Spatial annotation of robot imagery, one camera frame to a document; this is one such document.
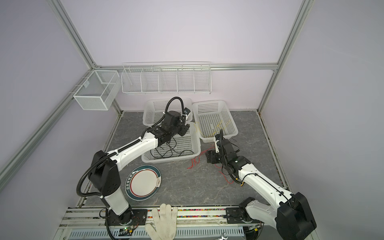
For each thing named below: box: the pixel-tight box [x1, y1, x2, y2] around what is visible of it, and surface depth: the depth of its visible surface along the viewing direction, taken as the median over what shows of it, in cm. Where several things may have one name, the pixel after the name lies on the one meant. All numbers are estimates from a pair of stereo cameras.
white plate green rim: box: [125, 164, 162, 201], surface depth 85 cm
